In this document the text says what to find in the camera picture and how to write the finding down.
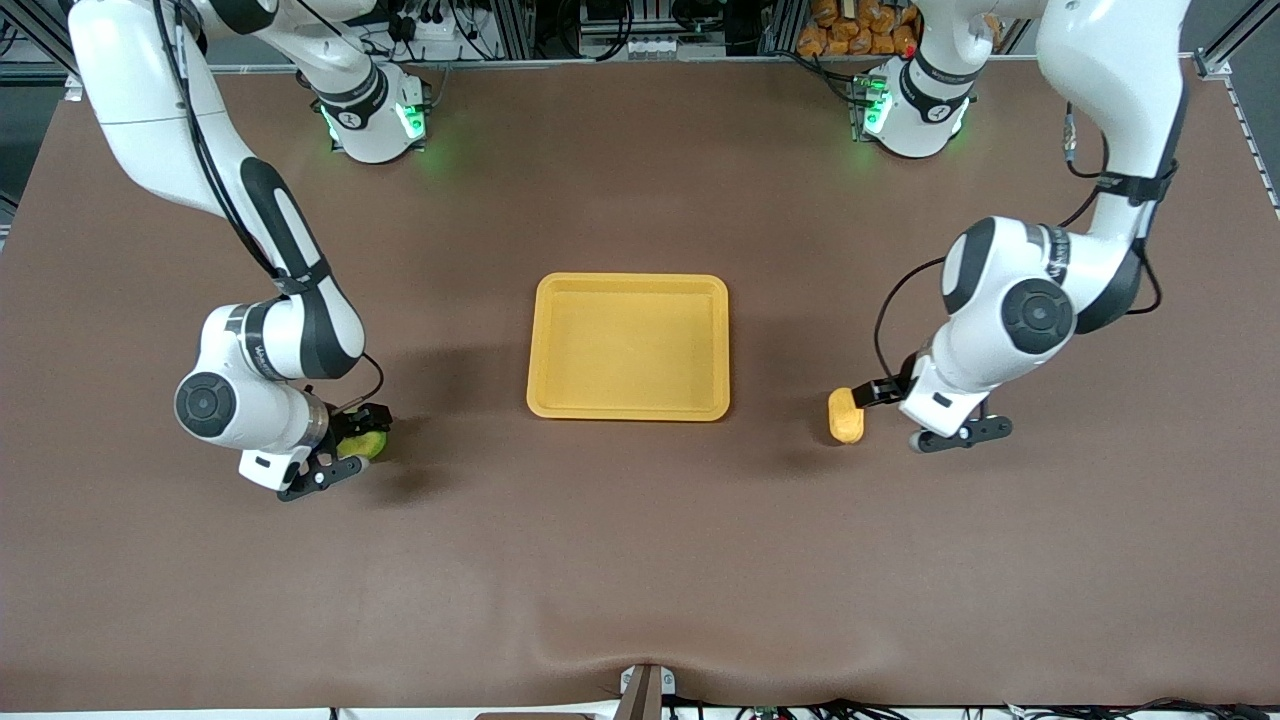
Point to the aluminium table edge rail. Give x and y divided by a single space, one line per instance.
650 60

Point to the aluminium frame post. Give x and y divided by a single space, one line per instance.
1215 65
30 30

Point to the yellow plastic tray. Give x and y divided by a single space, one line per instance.
628 350

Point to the yellow potato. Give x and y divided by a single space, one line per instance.
845 425

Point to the green apple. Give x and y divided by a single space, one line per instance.
365 446

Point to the white terminal strip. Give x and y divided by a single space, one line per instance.
655 46

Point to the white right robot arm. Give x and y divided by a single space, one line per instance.
150 90

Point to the white power strip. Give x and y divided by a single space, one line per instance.
425 25

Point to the pile of orange items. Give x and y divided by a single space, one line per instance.
860 30

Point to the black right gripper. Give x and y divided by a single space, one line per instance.
352 420

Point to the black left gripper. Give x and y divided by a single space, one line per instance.
893 389

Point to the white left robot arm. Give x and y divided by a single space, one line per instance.
1110 60

